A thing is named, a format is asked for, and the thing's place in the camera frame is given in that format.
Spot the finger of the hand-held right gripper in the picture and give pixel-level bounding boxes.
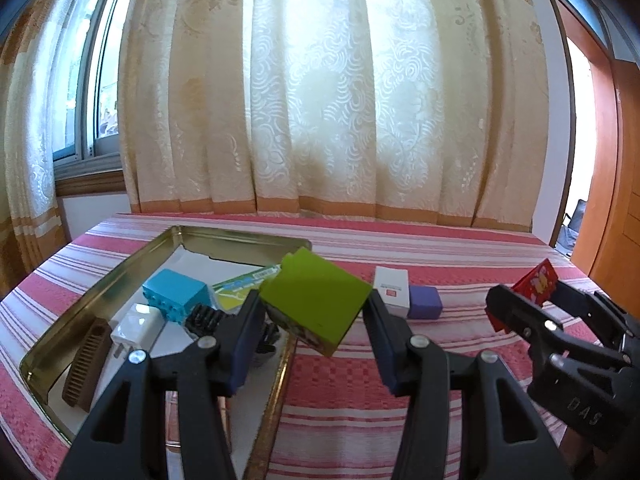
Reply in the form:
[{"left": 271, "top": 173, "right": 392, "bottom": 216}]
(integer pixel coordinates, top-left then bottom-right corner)
[
  {"left": 550, "top": 280, "right": 640, "bottom": 356},
  {"left": 486, "top": 285, "right": 626, "bottom": 387}
]

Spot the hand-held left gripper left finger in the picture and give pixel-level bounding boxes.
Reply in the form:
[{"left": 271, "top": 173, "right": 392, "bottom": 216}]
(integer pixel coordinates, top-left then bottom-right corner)
[{"left": 57, "top": 290, "right": 266, "bottom": 480}]

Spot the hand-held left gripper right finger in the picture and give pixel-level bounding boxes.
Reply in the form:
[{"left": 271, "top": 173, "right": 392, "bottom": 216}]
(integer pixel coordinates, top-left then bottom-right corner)
[{"left": 362, "top": 292, "right": 573, "bottom": 480}]

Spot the red packet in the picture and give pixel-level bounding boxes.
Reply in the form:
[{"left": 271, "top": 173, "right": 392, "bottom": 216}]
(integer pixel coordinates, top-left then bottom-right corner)
[{"left": 487, "top": 258, "right": 558, "bottom": 332}]

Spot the black hair clip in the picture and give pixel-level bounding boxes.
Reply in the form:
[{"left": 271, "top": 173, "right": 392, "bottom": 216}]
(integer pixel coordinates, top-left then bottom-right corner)
[{"left": 187, "top": 302, "right": 281, "bottom": 357}]

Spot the lime green box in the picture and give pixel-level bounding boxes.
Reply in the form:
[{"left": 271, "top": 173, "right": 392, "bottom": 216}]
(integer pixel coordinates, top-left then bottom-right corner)
[{"left": 260, "top": 247, "right": 373, "bottom": 358}]

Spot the teal plastic block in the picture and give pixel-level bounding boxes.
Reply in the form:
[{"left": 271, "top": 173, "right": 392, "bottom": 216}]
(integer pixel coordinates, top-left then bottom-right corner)
[{"left": 142, "top": 269, "right": 208, "bottom": 323}]

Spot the white charger plug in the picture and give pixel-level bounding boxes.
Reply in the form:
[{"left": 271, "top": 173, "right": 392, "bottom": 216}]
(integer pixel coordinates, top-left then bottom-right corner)
[{"left": 111, "top": 302, "right": 166, "bottom": 358}]

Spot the gold metal tray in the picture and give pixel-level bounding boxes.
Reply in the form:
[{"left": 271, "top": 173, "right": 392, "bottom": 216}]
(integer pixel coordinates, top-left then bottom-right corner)
[{"left": 20, "top": 225, "right": 313, "bottom": 480}]

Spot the brown comb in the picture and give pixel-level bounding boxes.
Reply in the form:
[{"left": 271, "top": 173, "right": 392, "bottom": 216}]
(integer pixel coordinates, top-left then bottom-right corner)
[{"left": 61, "top": 322, "right": 112, "bottom": 411}]

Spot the green striped card box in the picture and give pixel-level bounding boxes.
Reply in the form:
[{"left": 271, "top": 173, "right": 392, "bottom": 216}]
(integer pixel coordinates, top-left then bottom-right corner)
[{"left": 212, "top": 265, "right": 282, "bottom": 317}]

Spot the white box with red mark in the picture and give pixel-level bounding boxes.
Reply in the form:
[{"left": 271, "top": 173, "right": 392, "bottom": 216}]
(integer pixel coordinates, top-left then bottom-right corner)
[{"left": 374, "top": 266, "right": 412, "bottom": 318}]

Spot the purple block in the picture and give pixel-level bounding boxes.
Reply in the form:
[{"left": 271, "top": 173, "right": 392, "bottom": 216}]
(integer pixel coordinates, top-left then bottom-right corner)
[{"left": 409, "top": 285, "right": 443, "bottom": 320}]

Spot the red striped bedsheet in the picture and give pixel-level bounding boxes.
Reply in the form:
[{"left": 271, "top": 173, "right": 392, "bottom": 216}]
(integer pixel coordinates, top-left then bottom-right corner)
[{"left": 0, "top": 212, "right": 640, "bottom": 480}]

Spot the white paper tray liner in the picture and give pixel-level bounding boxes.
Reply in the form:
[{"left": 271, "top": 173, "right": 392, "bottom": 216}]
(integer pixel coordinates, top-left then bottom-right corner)
[{"left": 107, "top": 252, "right": 281, "bottom": 461}]

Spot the orange wooden door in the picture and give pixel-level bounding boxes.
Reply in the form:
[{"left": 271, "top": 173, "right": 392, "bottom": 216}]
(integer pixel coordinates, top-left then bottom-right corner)
[{"left": 550, "top": 0, "right": 640, "bottom": 286}]

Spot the wooden window sill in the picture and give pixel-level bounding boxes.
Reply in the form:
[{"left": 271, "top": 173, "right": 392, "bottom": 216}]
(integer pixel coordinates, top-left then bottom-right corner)
[{"left": 55, "top": 169, "right": 127, "bottom": 199}]

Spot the cream patterned curtain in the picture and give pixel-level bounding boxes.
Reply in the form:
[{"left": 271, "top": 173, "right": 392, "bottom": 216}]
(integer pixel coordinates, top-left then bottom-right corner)
[{"left": 117, "top": 0, "right": 551, "bottom": 233}]

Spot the cream side curtain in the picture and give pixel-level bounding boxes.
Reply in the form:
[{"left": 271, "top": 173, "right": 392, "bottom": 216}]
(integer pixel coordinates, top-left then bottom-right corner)
[{"left": 0, "top": 0, "right": 71, "bottom": 301}]

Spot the window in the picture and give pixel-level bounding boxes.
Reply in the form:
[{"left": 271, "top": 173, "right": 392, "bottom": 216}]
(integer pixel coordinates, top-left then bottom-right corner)
[{"left": 52, "top": 0, "right": 131, "bottom": 171}]

